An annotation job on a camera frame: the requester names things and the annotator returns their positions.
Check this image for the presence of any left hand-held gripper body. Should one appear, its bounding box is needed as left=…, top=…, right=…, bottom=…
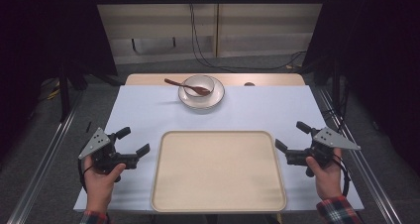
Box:
left=78, top=127, right=141, bottom=182

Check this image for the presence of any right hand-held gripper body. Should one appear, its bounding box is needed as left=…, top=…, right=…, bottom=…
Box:
left=284, top=127, right=362, bottom=178

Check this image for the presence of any person's right hand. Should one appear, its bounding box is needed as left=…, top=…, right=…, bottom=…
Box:
left=305, top=147, right=345, bottom=201

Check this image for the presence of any person's left hand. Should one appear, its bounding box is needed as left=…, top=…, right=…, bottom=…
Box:
left=81, top=156, right=127, bottom=215

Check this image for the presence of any white table mat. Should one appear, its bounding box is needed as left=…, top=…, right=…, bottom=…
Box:
left=72, top=84, right=366, bottom=213

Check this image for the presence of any black metal stand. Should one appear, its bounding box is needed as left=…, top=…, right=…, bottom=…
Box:
left=56, top=59, right=72, bottom=123

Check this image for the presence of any beige rectangular tray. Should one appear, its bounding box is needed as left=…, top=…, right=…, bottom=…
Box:
left=151, top=130, right=287, bottom=214

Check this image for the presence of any brown wooden spoon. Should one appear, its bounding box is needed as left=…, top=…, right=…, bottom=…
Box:
left=163, top=77, right=212, bottom=97

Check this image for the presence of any white plate with dark rim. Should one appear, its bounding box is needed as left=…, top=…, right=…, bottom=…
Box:
left=177, top=74, right=226, bottom=111

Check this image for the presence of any white bowl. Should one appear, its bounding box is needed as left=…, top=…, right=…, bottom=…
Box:
left=182, top=73, right=216, bottom=99

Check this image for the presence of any black curtain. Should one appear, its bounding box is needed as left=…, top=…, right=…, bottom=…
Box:
left=0, top=0, right=119, bottom=163
left=301, top=0, right=420, bottom=177

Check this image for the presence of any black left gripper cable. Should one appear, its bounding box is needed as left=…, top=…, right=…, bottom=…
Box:
left=77, top=157, right=94, bottom=194

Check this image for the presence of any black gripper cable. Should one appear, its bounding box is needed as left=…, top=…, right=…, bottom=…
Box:
left=77, top=157, right=94, bottom=194
left=331, top=153, right=352, bottom=197

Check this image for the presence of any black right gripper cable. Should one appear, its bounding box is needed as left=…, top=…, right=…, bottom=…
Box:
left=331, top=153, right=352, bottom=197

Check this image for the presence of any aluminium floor rail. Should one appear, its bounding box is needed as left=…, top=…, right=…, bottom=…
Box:
left=6, top=88, right=84, bottom=224
left=316, top=84, right=404, bottom=224

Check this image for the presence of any yellow cable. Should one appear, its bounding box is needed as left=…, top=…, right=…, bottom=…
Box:
left=45, top=86, right=62, bottom=101

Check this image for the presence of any black wall cable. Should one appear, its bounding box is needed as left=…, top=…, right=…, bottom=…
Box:
left=188, top=0, right=308, bottom=71

